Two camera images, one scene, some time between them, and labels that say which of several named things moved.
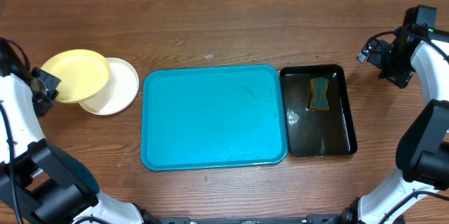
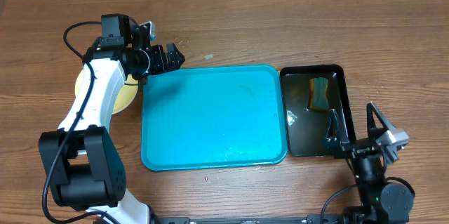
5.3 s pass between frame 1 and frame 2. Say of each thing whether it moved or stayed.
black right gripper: moved
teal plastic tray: stayed
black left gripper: moved
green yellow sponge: stayed
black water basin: stayed
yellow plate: moved
